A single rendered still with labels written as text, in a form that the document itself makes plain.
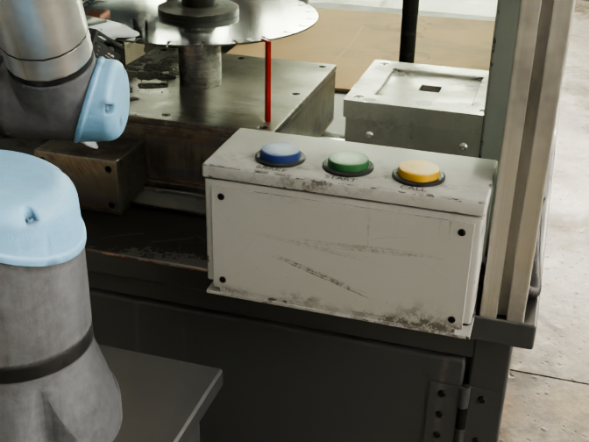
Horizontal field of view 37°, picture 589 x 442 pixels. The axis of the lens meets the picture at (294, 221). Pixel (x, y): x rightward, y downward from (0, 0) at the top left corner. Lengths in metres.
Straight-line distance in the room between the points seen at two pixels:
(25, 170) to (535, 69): 0.45
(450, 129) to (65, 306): 0.53
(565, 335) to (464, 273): 1.50
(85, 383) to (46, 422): 0.04
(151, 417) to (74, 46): 0.32
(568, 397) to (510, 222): 1.27
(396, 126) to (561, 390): 1.20
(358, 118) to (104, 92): 0.38
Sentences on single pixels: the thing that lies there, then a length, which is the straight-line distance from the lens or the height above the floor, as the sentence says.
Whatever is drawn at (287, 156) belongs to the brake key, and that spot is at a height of 0.91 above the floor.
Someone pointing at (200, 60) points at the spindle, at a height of 0.89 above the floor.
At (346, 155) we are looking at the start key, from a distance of 0.87.
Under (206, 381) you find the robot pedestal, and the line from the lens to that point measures 0.81.
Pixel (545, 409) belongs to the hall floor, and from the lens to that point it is 2.07.
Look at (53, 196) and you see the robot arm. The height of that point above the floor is 0.97.
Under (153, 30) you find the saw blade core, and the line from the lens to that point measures 1.16.
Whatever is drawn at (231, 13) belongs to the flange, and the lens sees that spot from 1.21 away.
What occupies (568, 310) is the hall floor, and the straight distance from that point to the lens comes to 2.44.
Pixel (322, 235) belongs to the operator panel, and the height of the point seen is 0.84.
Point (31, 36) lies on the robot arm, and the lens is 0.74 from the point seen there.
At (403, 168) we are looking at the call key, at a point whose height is 0.91.
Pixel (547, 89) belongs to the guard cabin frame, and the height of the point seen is 0.99.
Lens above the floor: 1.23
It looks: 27 degrees down
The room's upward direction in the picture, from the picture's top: 1 degrees clockwise
